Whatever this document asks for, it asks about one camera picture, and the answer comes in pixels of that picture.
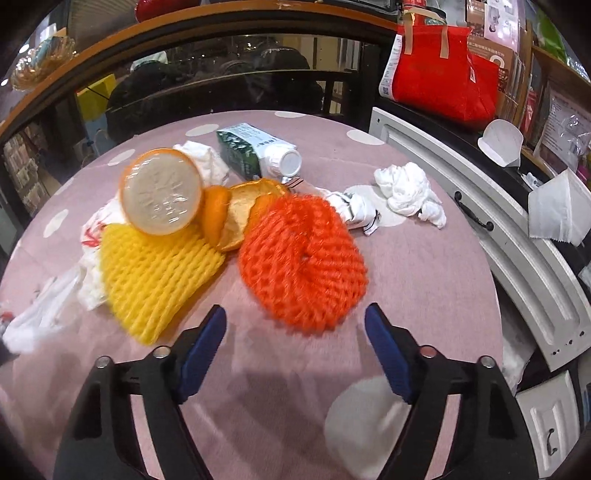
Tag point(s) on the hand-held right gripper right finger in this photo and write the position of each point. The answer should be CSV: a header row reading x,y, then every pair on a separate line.
x,y
388,355

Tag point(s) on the orange foam fruit net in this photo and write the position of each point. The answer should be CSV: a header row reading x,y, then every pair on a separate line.
x,y
300,258

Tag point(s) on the white cabinet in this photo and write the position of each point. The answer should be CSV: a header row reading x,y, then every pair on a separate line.
x,y
508,240

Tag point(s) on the yellow box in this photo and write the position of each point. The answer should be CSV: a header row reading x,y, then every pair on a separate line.
x,y
94,99

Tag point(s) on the crumpled printed white wrapper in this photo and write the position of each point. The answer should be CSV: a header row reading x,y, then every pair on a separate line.
x,y
355,207

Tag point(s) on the clear packet with paper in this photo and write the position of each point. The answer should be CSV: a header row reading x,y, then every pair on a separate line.
x,y
565,124

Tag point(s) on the green and white milk carton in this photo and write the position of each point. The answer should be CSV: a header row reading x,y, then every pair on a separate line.
x,y
244,147

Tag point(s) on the glass bowl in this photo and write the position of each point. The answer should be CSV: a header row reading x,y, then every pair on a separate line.
x,y
41,62

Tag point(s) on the small white crumpled tissue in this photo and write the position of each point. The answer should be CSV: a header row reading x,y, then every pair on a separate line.
x,y
406,189

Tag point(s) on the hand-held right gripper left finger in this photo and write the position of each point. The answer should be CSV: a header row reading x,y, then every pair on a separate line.
x,y
203,355

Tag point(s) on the white red-printed plastic bag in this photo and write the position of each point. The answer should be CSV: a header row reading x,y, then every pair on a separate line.
x,y
46,314

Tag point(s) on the large white tissue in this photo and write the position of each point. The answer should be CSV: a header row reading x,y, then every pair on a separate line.
x,y
207,161

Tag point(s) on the orange peel piece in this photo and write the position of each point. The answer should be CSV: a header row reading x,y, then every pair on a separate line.
x,y
240,217
214,207

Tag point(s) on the brown printed cardboard box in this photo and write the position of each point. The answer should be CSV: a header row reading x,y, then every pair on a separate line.
x,y
501,41

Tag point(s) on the red white package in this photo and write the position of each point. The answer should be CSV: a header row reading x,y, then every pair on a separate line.
x,y
438,74

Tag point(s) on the yellow foam fruit net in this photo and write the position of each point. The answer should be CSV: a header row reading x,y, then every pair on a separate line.
x,y
147,281

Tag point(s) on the red glossy object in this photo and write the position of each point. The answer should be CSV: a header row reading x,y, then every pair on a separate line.
x,y
159,8

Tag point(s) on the green packet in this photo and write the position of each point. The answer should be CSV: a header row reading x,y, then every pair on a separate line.
x,y
549,34

